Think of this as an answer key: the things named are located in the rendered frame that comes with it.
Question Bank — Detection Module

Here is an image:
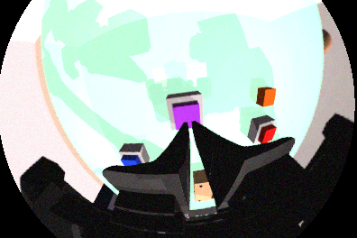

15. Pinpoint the purple button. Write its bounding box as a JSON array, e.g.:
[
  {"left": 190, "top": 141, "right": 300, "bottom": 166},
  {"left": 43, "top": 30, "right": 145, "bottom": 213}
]
[{"left": 165, "top": 90, "right": 204, "bottom": 130}]

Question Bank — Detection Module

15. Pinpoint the red button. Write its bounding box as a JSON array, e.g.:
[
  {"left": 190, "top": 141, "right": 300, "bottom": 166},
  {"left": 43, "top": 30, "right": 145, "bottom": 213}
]
[{"left": 247, "top": 114, "right": 277, "bottom": 144}]

